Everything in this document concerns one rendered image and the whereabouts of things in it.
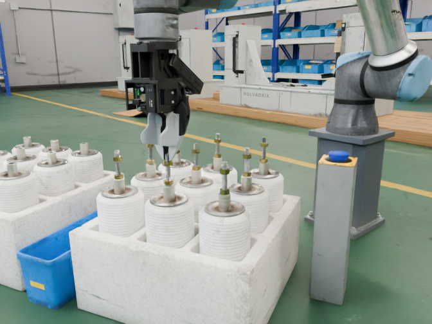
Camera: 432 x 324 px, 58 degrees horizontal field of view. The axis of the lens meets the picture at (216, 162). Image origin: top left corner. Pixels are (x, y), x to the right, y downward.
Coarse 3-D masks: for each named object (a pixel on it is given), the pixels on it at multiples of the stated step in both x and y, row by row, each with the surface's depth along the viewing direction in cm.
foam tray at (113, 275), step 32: (96, 224) 82; (288, 224) 86; (96, 256) 77; (128, 256) 73; (160, 256) 70; (192, 256) 68; (256, 256) 68; (288, 256) 90; (96, 288) 79; (128, 288) 75; (160, 288) 72; (192, 288) 69; (224, 288) 66; (256, 288) 68; (128, 320) 77; (160, 320) 74; (192, 320) 70; (224, 320) 67; (256, 320) 70
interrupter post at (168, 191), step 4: (172, 184) 75; (164, 188) 74; (168, 188) 74; (172, 188) 74; (164, 192) 74; (168, 192) 74; (172, 192) 74; (164, 196) 75; (168, 196) 74; (172, 196) 75; (164, 200) 75; (168, 200) 74; (172, 200) 75
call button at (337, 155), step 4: (328, 152) 80; (332, 152) 79; (336, 152) 79; (340, 152) 79; (344, 152) 79; (332, 156) 78; (336, 156) 77; (340, 156) 77; (344, 156) 77; (348, 156) 78; (332, 160) 79; (336, 160) 78; (340, 160) 78; (344, 160) 78
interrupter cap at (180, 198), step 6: (150, 198) 75; (156, 198) 76; (162, 198) 76; (180, 198) 76; (186, 198) 75; (156, 204) 72; (162, 204) 72; (168, 204) 72; (174, 204) 72; (180, 204) 73
